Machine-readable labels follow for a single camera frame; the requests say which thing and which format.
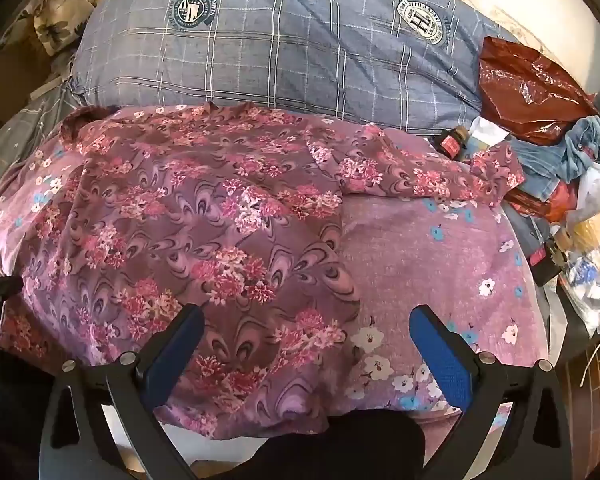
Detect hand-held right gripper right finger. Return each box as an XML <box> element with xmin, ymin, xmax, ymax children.
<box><xmin>409</xmin><ymin>305</ymin><xmax>576</xmax><ymax>480</ymax></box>

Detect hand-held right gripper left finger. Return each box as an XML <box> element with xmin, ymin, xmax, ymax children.
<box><xmin>39</xmin><ymin>304</ymin><xmax>206</xmax><ymax>480</ymax></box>

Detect purple floral garment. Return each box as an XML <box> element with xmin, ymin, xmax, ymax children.
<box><xmin>0</xmin><ymin>102</ymin><xmax>526</xmax><ymax>438</ymax></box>

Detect pink floral bed sheet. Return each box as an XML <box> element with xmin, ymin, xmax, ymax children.
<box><xmin>0</xmin><ymin>125</ymin><xmax>553</xmax><ymax>421</ymax></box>

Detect grey plaid cloth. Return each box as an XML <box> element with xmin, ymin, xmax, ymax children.
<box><xmin>0</xmin><ymin>87</ymin><xmax>81</xmax><ymax>196</ymax></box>

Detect black pouch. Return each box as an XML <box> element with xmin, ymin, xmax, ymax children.
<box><xmin>527</xmin><ymin>240</ymin><xmax>563</xmax><ymax>286</ymax></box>

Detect orange red plastic wrap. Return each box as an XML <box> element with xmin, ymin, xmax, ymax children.
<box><xmin>507</xmin><ymin>182</ymin><xmax>578</xmax><ymax>223</ymax></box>

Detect brown bottle with red label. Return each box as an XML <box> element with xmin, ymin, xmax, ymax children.
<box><xmin>432</xmin><ymin>127</ymin><xmax>468</xmax><ymax>161</ymax></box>

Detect white paper package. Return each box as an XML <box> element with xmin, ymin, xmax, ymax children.
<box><xmin>467</xmin><ymin>116</ymin><xmax>511</xmax><ymax>153</ymax></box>

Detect beige floral cloth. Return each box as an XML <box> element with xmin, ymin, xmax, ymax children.
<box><xmin>22</xmin><ymin>0</ymin><xmax>101</xmax><ymax>56</ymax></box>

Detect blue jeans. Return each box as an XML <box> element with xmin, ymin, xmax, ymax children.
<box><xmin>505</xmin><ymin>116</ymin><xmax>600</xmax><ymax>201</ymax></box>

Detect red plastic bag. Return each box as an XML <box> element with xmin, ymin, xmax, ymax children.
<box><xmin>478</xmin><ymin>36</ymin><xmax>600</xmax><ymax>146</ymax></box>

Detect blue plaid pillow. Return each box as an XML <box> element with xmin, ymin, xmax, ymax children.
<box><xmin>72</xmin><ymin>0</ymin><xmax>518</xmax><ymax>136</ymax></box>

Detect white cable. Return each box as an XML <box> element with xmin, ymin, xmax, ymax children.
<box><xmin>580</xmin><ymin>329</ymin><xmax>600</xmax><ymax>377</ymax></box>

